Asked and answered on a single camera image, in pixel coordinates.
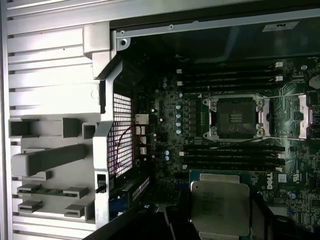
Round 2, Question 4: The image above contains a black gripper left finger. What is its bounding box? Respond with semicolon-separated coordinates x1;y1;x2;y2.
84;188;200;240

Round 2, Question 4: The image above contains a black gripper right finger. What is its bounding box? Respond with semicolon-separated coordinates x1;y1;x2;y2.
249;191;320;240

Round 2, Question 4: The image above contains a silver CPU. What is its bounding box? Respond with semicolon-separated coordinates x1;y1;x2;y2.
188;170;252;240

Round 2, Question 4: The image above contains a black RAM slot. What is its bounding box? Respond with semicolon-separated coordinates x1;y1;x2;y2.
177;81;285;91
182;157;286;165
179;146;286;154
182;76;285;85
177;69;285;78
179;151;286;160
182;162;286;171
182;63;285;71

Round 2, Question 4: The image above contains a CPU socket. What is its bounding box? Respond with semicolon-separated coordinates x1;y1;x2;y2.
202;92;266;141

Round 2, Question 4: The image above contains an open PC case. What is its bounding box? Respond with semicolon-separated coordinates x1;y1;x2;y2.
82;0;320;240

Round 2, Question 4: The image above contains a metal socket cover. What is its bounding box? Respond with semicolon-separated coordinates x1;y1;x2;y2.
259;92;314;141

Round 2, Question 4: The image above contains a green motherboard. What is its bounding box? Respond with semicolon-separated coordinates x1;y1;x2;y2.
132;56;320;240

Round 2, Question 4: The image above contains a grey parts rack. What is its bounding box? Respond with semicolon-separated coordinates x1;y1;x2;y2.
8;116;98;226

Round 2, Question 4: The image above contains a silver coin battery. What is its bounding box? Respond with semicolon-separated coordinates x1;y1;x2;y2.
307;74;320;89

